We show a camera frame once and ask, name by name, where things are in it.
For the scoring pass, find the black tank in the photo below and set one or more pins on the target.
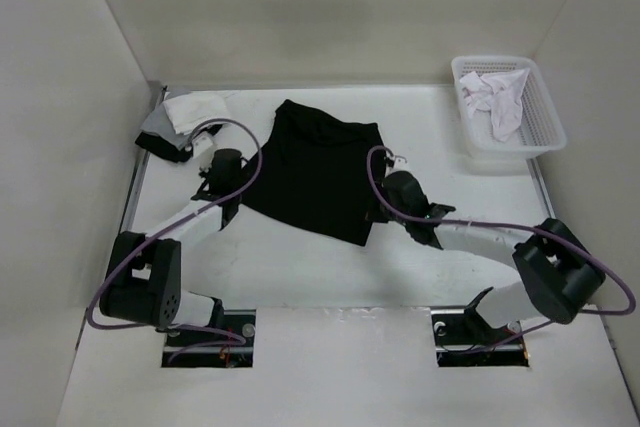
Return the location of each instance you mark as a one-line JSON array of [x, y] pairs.
[[162, 149], [314, 174]]

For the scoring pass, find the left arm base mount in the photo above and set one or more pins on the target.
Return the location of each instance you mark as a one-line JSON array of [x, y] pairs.
[[195, 349]]

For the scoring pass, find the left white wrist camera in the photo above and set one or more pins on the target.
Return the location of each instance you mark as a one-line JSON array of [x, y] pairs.
[[203, 146]]

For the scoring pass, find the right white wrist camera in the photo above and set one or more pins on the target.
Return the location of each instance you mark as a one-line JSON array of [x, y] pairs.
[[397, 164]]

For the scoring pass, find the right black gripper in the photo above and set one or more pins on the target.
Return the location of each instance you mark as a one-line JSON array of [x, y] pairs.
[[383, 185]]

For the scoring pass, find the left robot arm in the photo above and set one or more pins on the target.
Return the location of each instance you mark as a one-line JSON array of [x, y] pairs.
[[145, 269]]

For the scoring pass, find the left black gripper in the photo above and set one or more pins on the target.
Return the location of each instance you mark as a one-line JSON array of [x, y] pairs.
[[206, 174]]

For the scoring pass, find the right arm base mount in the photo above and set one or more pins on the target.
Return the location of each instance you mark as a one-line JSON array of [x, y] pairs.
[[466, 340]]

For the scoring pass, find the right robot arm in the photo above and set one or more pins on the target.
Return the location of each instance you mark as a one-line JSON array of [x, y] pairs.
[[554, 283]]

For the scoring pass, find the white tank top in basket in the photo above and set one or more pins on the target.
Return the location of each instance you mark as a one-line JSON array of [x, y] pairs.
[[500, 95]]

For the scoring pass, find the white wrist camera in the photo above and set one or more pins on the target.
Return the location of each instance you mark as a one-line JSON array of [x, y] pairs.
[[203, 146], [397, 164]]

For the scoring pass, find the folded black tank top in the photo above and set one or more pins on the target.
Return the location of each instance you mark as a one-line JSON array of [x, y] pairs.
[[162, 149]]

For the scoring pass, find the folded grey tank top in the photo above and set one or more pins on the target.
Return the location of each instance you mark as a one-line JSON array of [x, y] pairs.
[[158, 124]]

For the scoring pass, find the white plastic basket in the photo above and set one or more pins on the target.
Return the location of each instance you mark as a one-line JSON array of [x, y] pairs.
[[540, 130]]

